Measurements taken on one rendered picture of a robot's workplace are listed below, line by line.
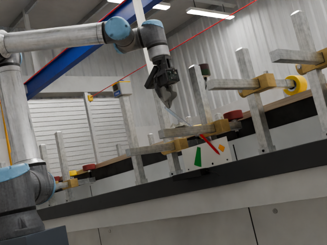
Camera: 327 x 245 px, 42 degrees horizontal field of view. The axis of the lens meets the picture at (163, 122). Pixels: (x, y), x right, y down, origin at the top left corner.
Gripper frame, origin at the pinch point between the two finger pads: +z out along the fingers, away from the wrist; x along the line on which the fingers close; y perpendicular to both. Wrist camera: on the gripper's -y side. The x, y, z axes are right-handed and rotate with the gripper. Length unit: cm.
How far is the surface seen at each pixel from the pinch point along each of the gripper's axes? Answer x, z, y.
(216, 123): 5.3, 13.3, 19.3
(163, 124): 6.1, 5.6, -11.6
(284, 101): 26.7, 10.7, 37.6
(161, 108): 6.2, -1.6, -10.7
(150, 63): 102, -67, -118
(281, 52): -18, 5, 68
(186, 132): -10.6, 15.2, 18.0
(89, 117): 115, -55, -242
